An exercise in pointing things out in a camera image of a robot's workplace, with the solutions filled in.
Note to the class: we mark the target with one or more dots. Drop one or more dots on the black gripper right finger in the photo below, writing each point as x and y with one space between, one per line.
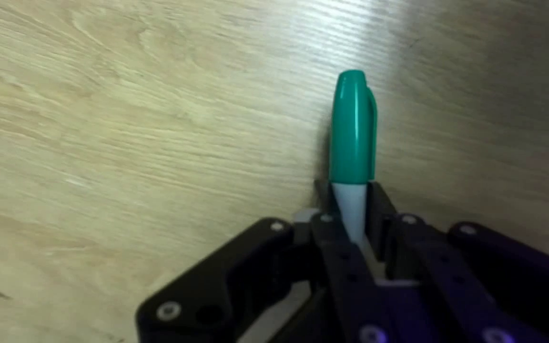
476 279

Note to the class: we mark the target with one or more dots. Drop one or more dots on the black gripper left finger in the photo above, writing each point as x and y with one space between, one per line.
236 273

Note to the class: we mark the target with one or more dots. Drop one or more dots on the green capped marker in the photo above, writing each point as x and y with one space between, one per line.
350 127

